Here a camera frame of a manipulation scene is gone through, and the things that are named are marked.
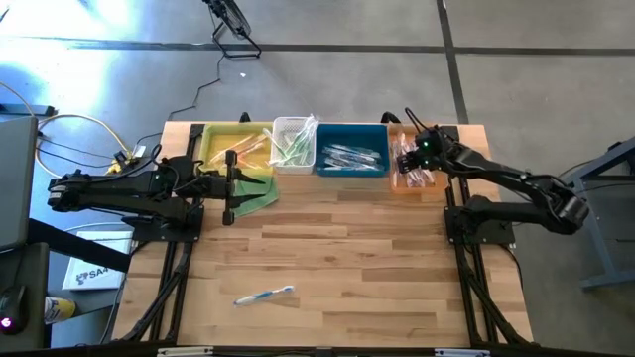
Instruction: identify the black flat bar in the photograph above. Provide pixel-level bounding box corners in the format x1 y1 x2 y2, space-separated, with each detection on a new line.
0 103 59 118

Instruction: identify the black diagonal bar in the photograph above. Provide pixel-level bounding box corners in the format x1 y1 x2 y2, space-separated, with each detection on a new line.
27 217 134 274

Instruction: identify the black aluminium table frame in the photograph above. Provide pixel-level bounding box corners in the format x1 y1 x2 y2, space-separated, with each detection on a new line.
112 122 207 343
439 124 535 346

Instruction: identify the black power cable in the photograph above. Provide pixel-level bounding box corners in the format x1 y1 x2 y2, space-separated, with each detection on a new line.
134 53 225 150

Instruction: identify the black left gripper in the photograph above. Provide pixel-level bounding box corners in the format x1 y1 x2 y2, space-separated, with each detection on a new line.
195 150 267 227

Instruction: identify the blue plastic tray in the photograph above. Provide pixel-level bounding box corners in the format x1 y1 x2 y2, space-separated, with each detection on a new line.
315 123 391 179

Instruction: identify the yellow cable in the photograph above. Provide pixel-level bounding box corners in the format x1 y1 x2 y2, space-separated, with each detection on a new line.
0 81 136 183

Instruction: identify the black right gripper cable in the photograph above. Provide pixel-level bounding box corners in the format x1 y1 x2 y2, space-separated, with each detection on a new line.
404 106 433 135

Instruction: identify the grey metal table frame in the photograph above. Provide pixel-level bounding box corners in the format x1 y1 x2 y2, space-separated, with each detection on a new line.
563 136 635 293

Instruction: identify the white perforated plastic basket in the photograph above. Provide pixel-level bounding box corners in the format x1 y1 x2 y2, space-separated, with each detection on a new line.
270 116 318 176

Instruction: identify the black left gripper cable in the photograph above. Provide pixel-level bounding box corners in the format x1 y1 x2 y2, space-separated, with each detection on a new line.
148 143 205 202

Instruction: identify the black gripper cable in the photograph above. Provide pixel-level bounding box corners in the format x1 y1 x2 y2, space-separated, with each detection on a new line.
404 106 433 135
148 143 205 202

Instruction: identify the white printed box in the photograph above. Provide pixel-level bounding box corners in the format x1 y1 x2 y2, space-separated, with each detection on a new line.
61 229 135 292

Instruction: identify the yellow black plug connector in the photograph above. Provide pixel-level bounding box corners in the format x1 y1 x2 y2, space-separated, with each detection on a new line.
109 151 140 176

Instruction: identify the green cloth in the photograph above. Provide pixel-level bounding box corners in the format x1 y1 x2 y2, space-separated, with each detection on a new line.
232 173 281 218

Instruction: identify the yellow white can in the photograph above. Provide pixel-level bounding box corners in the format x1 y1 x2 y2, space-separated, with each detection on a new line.
43 296 78 326

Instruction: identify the yellow plastic tray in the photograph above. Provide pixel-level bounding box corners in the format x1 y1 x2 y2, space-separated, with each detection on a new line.
197 122 275 178

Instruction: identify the black floor fan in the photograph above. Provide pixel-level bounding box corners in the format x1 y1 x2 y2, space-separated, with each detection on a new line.
201 0 263 60

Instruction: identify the orange plastic tray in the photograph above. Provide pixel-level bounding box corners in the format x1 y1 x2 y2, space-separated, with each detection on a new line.
388 123 450 195

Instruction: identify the silver metal bracket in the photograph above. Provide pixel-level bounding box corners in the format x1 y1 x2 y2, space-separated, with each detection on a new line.
435 347 492 357
157 346 214 357

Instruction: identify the black device green light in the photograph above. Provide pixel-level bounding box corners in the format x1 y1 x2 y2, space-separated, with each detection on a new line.
0 285 30 336

